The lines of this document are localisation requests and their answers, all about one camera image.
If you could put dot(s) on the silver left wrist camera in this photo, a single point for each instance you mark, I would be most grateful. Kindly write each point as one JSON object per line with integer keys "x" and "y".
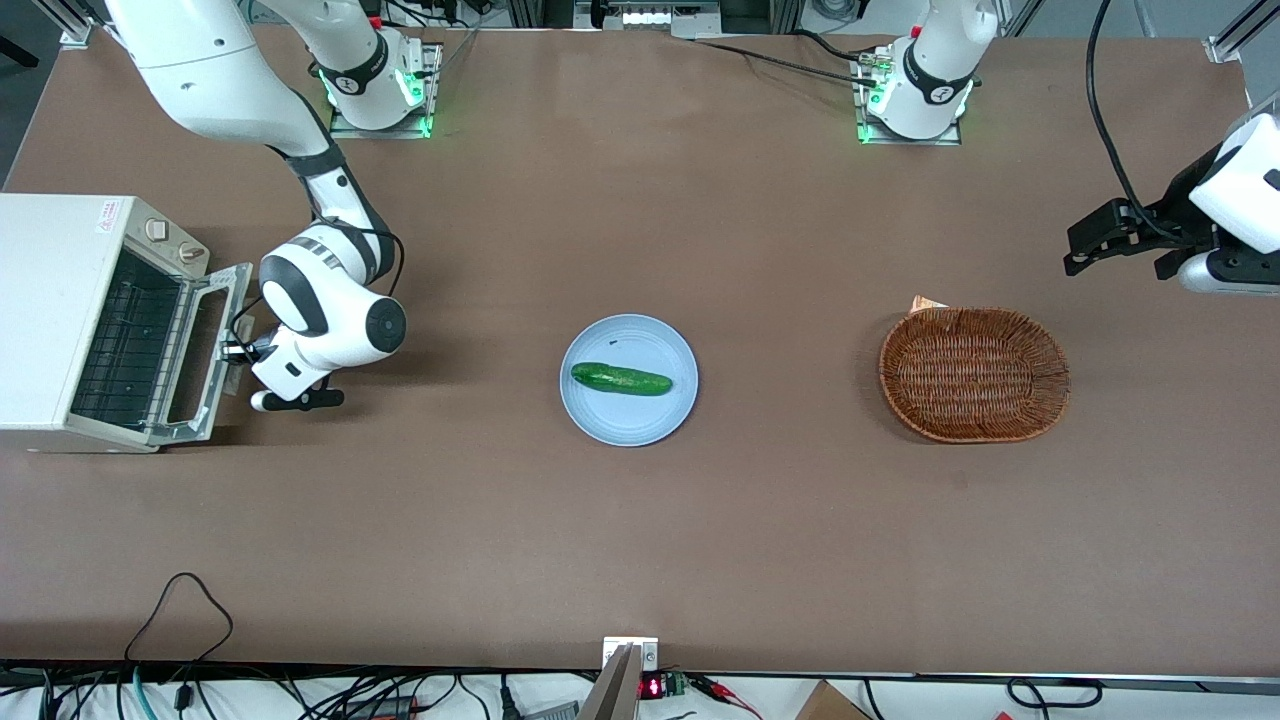
{"x": 1230, "y": 273}

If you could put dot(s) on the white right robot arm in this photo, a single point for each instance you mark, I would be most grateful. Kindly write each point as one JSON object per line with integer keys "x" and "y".
{"x": 330, "y": 300}

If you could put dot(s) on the beige oven knob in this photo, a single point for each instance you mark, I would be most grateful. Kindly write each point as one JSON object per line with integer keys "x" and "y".
{"x": 190, "y": 253}
{"x": 155, "y": 229}

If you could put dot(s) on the white toaster oven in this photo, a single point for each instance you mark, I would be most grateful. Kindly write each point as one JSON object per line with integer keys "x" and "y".
{"x": 45, "y": 300}

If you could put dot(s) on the aluminium frame profile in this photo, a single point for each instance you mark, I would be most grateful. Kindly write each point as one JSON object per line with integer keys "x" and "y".
{"x": 1240, "y": 30}

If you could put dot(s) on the red clip leads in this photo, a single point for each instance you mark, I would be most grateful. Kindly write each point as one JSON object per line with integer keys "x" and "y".
{"x": 725, "y": 692}

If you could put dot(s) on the brown cardboard box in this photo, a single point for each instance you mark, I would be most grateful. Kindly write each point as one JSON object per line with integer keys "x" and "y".
{"x": 830, "y": 705}

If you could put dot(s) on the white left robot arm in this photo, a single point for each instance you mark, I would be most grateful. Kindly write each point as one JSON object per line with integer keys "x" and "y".
{"x": 935, "y": 60}

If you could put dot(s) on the black power adapter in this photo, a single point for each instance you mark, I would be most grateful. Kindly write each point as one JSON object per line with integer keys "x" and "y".
{"x": 385, "y": 708}

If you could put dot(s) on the red digit display module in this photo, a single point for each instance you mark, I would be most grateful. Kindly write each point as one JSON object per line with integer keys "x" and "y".
{"x": 651, "y": 687}

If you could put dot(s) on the light blue plate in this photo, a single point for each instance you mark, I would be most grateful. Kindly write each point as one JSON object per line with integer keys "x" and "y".
{"x": 628, "y": 410}

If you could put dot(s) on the aluminium camera mount bar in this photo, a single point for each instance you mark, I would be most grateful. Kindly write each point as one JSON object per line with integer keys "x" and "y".
{"x": 612, "y": 690}

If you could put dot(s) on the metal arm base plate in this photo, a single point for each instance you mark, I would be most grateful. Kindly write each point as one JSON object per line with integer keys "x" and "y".
{"x": 432, "y": 90}
{"x": 865, "y": 100}

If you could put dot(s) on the beige paper tag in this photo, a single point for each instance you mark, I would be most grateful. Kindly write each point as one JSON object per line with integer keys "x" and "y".
{"x": 926, "y": 303}

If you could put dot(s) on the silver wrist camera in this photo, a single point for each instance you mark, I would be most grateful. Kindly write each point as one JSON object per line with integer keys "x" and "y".
{"x": 310, "y": 400}
{"x": 1230, "y": 273}

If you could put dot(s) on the green circuit board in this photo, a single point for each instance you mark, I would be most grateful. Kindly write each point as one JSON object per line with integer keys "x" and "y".
{"x": 676, "y": 684}

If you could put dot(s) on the brown wicker basket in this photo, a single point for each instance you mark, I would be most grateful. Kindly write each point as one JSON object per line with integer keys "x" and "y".
{"x": 975, "y": 375}

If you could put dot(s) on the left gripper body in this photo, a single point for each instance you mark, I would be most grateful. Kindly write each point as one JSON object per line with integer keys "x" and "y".
{"x": 1178, "y": 206}

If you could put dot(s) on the green cucumber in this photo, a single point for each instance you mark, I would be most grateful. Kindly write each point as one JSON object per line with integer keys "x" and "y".
{"x": 620, "y": 379}

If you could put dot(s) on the grey power strip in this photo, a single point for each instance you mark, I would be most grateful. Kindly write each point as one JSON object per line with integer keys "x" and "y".
{"x": 550, "y": 712}

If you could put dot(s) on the red white warning sticker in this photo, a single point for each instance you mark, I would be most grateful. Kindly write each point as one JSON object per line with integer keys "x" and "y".
{"x": 107, "y": 215}

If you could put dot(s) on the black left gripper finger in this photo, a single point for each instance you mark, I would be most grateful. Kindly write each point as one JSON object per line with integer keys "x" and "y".
{"x": 1080, "y": 264}
{"x": 1100, "y": 225}

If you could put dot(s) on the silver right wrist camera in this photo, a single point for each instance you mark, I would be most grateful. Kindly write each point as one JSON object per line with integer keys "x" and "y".
{"x": 310, "y": 400}

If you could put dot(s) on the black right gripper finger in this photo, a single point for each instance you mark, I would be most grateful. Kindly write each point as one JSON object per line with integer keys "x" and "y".
{"x": 243, "y": 344}
{"x": 243, "y": 356}

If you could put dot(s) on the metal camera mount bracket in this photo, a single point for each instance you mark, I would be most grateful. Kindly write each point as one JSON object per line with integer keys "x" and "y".
{"x": 645, "y": 655}

